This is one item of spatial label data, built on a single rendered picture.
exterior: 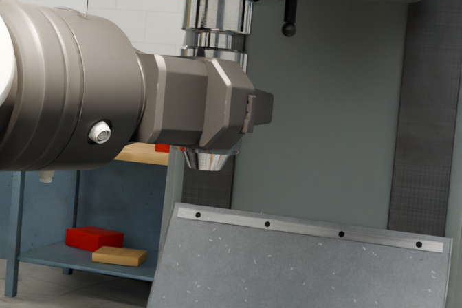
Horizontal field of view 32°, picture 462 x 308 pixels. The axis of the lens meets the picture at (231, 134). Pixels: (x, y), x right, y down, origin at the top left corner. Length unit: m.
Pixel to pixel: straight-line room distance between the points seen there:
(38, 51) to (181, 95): 0.10
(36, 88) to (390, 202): 0.57
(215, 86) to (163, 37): 4.64
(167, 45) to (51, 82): 4.71
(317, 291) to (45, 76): 0.55
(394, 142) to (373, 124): 0.03
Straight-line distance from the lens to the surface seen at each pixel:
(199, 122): 0.48
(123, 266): 4.58
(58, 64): 0.40
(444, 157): 0.89
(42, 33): 0.40
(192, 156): 0.54
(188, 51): 0.53
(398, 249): 0.89
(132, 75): 0.43
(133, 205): 5.19
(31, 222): 5.54
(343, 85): 0.90
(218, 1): 0.53
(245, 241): 0.92
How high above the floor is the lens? 1.24
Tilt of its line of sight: 3 degrees down
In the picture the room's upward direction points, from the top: 5 degrees clockwise
